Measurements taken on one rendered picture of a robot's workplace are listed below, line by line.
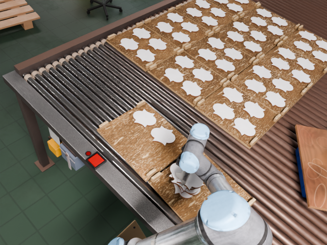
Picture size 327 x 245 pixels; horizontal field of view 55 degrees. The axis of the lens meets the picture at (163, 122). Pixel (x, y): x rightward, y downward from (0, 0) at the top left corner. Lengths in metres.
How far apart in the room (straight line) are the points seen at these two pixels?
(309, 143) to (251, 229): 1.05
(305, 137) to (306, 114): 0.36
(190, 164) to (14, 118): 2.24
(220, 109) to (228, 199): 1.13
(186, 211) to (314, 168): 0.69
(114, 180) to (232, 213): 0.87
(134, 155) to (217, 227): 0.89
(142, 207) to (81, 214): 1.06
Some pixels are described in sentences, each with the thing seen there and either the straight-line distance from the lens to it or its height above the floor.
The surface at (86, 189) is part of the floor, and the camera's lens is 2.61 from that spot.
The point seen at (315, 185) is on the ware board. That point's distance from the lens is 1.70.
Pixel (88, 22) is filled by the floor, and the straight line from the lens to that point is 4.24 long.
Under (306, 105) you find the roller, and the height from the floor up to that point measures 0.92.
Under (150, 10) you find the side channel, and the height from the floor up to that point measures 0.95.
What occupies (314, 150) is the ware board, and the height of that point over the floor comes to 1.04.
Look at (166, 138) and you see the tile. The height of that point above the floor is 0.95.
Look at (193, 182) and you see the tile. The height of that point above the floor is 1.02.
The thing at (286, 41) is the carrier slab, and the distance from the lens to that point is 2.73.
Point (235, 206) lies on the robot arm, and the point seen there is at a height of 1.59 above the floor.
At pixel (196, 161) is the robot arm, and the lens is 1.17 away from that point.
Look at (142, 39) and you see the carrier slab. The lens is 2.35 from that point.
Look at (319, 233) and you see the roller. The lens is 1.74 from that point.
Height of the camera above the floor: 2.30
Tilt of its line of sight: 50 degrees down
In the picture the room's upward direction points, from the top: 10 degrees clockwise
